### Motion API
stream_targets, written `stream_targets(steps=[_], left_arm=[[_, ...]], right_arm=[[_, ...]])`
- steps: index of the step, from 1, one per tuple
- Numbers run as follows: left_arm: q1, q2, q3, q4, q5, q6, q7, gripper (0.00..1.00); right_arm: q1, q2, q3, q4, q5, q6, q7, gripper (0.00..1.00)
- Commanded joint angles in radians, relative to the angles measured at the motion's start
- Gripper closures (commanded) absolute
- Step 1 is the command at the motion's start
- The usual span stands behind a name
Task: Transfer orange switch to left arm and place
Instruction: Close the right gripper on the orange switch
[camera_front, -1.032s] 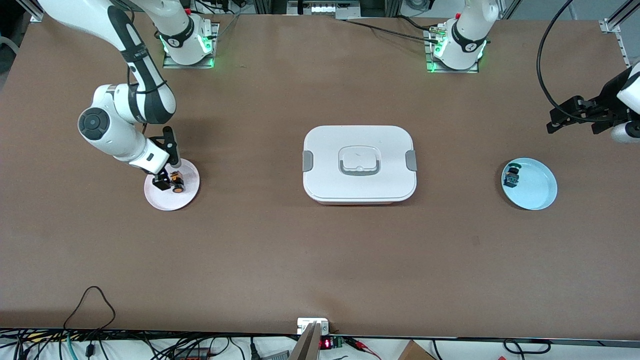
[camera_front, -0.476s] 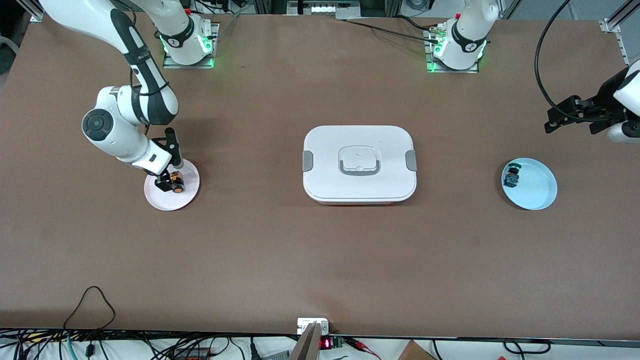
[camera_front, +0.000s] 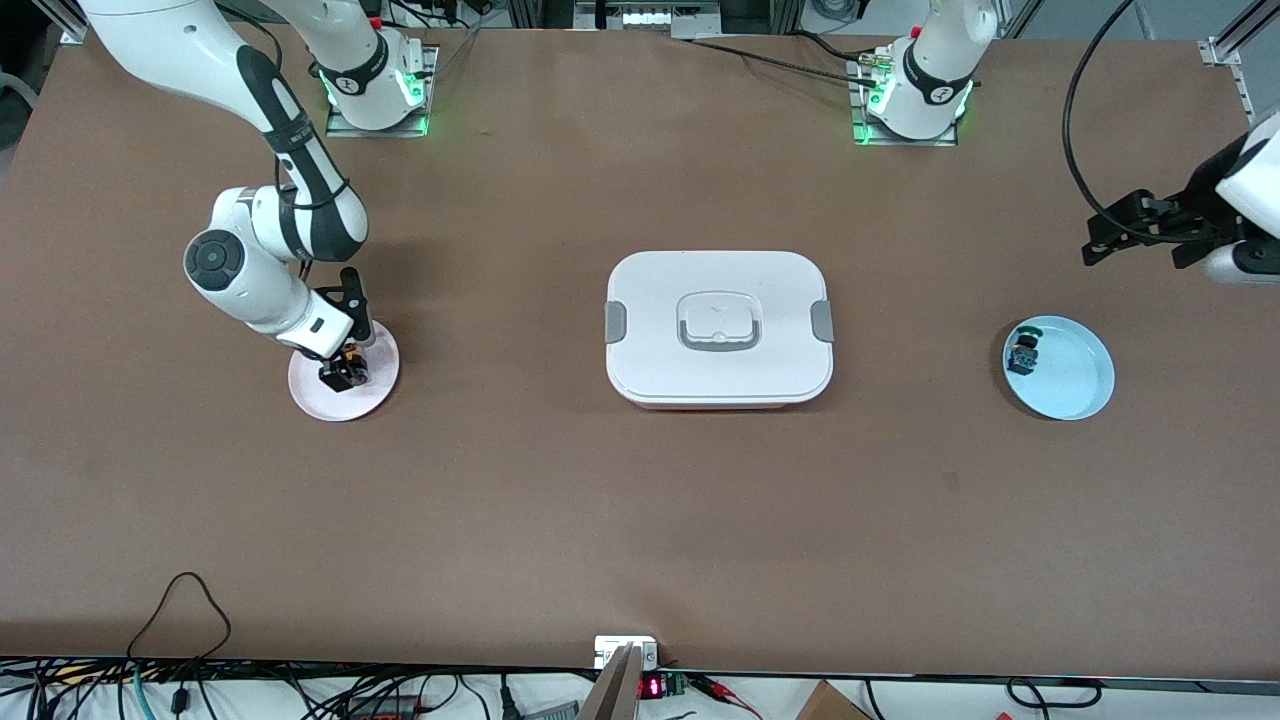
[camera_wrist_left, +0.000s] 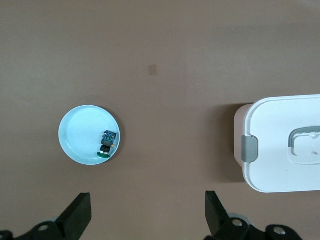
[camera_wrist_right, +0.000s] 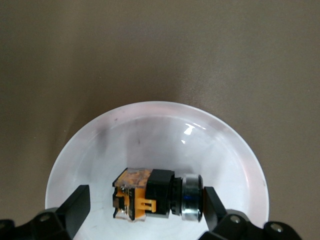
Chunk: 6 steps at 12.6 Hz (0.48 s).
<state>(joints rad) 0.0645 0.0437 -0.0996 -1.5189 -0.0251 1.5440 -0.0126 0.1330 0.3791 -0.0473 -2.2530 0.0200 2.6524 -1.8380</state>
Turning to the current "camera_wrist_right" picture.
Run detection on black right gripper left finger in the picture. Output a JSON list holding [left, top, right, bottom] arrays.
[[0, 184, 91, 240]]

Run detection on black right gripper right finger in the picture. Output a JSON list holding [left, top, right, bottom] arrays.
[[199, 186, 304, 240]]

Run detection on orange push button switch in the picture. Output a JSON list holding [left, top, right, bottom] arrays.
[[111, 167, 204, 223]]

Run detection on pale pink round plate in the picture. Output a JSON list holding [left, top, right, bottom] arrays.
[[44, 100, 270, 240]]

